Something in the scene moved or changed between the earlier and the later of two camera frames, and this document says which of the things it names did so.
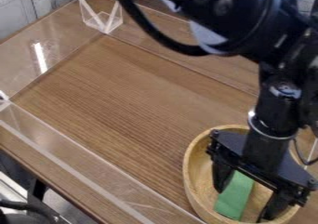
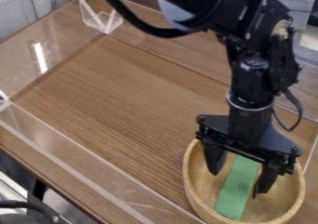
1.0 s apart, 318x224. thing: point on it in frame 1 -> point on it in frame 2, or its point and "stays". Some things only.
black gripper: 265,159 -> 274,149
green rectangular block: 234,197 stays
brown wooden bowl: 202,191 stays
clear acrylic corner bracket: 102,21 stays
